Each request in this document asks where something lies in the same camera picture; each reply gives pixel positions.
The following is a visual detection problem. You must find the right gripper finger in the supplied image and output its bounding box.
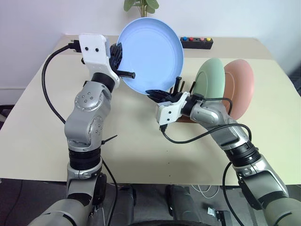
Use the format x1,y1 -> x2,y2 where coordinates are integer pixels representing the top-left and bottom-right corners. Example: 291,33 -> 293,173
145,89 -> 172,97
150,95 -> 169,104

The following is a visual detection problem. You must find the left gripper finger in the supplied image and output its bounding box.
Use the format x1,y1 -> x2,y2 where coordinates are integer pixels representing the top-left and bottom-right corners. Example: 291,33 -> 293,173
112,41 -> 125,70
117,70 -> 136,80

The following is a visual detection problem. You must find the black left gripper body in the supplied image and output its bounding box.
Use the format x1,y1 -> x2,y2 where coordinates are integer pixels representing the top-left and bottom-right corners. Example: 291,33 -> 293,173
108,43 -> 118,76

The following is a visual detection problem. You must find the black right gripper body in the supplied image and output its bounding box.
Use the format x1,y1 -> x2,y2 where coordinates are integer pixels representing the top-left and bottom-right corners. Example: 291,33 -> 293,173
164,91 -> 185,105

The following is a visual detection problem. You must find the blue plate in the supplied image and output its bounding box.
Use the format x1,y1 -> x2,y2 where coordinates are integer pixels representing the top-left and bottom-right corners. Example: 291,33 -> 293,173
116,17 -> 185,96

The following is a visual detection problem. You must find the green plate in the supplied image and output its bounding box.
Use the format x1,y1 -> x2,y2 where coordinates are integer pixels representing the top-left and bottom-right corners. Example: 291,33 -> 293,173
193,58 -> 226,99

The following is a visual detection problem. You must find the pink red plate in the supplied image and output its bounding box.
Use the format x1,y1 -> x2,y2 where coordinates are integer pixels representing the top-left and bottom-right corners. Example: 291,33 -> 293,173
222,59 -> 255,121

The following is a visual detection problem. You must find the wooden dish rack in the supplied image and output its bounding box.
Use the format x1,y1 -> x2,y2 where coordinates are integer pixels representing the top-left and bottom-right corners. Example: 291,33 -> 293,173
171,75 -> 200,123

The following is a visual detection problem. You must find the green leafy plant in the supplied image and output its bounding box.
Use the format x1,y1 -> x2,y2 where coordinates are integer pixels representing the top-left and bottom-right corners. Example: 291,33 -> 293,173
124,0 -> 159,18

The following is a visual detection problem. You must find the black button box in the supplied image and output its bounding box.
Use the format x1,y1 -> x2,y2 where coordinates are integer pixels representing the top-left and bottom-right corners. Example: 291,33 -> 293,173
180,36 -> 214,50

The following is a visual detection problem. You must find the dark rounded housing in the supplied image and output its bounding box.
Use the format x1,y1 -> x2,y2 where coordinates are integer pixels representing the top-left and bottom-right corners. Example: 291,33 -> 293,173
165,185 -> 194,218

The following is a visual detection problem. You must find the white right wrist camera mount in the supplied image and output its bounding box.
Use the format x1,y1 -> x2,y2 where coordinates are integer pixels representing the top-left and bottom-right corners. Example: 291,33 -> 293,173
157,92 -> 190,125

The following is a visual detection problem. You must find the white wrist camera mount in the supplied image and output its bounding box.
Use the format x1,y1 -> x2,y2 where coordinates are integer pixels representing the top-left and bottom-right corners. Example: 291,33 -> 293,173
79,33 -> 120,88
157,92 -> 190,125

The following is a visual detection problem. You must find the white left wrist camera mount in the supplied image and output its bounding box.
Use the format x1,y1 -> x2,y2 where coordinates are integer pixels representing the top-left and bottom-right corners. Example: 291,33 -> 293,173
79,33 -> 120,88

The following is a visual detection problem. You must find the black cable tie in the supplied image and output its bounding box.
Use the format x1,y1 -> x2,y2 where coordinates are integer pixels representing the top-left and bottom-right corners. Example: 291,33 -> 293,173
102,135 -> 119,145

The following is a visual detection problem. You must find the white floor cable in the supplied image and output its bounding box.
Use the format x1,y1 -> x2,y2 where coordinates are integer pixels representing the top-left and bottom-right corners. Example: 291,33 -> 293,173
191,185 -> 221,199

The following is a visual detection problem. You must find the metal floor bracket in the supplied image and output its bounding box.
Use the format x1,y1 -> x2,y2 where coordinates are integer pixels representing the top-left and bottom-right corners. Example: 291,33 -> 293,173
206,206 -> 230,226

